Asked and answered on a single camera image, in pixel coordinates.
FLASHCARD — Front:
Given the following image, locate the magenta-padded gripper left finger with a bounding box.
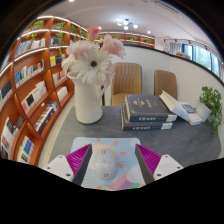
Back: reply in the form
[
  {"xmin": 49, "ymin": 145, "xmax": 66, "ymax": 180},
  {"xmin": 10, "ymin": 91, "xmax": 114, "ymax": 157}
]
[{"xmin": 43, "ymin": 143, "xmax": 94, "ymax": 186}]

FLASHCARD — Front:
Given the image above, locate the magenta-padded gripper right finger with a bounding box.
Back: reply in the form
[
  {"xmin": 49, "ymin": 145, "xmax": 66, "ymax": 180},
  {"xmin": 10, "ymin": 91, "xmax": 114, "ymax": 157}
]
[{"xmin": 134, "ymin": 144, "xmax": 184, "ymax": 186}]

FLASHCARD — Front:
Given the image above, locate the blue and white book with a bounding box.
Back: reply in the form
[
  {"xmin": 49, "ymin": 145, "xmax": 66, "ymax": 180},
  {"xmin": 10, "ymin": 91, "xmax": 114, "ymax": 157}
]
[{"xmin": 179, "ymin": 101, "xmax": 203, "ymax": 126}]

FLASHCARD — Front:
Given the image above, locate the thick white book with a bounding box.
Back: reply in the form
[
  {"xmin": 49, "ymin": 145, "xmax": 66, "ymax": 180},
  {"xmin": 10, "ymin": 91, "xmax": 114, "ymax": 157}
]
[{"xmin": 158, "ymin": 89, "xmax": 198, "ymax": 123}]

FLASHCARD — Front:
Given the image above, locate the white ceramic vase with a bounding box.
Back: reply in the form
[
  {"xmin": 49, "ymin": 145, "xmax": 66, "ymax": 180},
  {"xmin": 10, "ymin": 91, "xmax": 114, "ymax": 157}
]
[{"xmin": 67, "ymin": 70, "xmax": 111, "ymax": 125}]

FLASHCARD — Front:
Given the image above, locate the orange wooden bookshelf unit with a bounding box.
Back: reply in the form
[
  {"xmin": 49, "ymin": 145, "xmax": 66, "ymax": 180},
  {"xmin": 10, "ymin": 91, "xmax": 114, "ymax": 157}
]
[{"xmin": 0, "ymin": 14, "xmax": 156, "ymax": 167}]

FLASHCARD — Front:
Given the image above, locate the green plant in white pot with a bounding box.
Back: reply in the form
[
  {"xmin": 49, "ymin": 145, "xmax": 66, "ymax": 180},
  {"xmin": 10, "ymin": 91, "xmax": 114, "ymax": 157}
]
[{"xmin": 195, "ymin": 86, "xmax": 223, "ymax": 134}]

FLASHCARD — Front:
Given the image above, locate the tan upholstered chair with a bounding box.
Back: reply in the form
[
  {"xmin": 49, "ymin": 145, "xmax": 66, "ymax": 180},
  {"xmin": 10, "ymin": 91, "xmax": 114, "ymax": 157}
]
[
  {"xmin": 153, "ymin": 69, "xmax": 178, "ymax": 100},
  {"xmin": 110, "ymin": 62, "xmax": 143, "ymax": 107}
]

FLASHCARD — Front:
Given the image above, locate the white black-edged desk partition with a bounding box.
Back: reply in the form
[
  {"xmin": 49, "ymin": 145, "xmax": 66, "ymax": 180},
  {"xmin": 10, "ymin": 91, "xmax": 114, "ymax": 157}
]
[{"xmin": 99, "ymin": 44, "xmax": 224, "ymax": 159}]

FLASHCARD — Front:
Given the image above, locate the pink and white flower bouquet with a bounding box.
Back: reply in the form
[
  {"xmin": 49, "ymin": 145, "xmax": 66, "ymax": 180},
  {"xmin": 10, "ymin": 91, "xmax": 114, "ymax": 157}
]
[{"xmin": 61, "ymin": 26, "xmax": 127, "ymax": 86}]

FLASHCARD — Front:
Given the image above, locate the large window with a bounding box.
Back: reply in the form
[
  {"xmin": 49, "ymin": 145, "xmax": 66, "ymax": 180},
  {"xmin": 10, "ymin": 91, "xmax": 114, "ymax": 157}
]
[{"xmin": 182, "ymin": 43, "xmax": 221, "ymax": 77}]

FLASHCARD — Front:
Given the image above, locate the grey curtain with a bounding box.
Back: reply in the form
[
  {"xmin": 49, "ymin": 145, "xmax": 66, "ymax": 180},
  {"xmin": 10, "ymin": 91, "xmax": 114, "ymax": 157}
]
[{"xmin": 169, "ymin": 42, "xmax": 184, "ymax": 56}]

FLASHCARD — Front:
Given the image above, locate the ceiling chandelier with round bulbs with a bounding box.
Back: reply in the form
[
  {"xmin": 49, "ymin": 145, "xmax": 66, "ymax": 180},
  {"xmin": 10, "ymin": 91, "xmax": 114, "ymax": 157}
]
[{"xmin": 116, "ymin": 18, "xmax": 139, "ymax": 31}]

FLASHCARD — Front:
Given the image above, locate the black track light rail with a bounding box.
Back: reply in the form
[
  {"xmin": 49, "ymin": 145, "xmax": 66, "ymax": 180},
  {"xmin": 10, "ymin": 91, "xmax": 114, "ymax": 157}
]
[{"xmin": 163, "ymin": 38, "xmax": 201, "ymax": 47}]

